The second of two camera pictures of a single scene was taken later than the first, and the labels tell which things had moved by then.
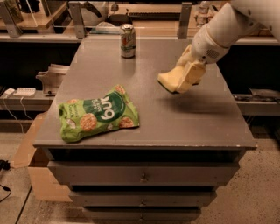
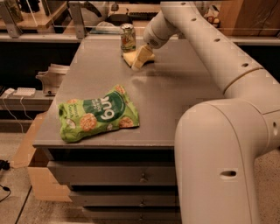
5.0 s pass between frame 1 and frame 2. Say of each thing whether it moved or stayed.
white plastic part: stayed
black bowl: stayed
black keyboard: stayed
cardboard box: stayed
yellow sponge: moved
